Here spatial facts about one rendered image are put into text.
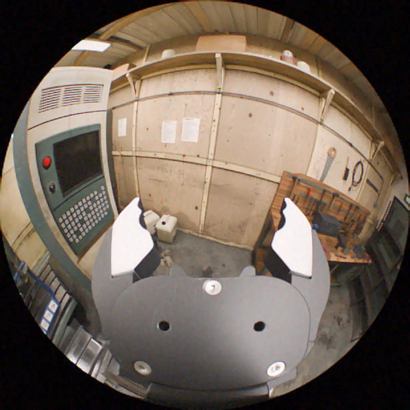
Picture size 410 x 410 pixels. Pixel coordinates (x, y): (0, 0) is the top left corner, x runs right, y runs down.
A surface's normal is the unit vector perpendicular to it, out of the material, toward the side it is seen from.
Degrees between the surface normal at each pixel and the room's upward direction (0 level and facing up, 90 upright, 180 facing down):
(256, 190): 91
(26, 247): 90
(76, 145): 90
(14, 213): 90
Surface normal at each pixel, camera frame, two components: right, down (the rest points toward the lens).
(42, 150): 0.97, 0.21
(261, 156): -0.29, 0.48
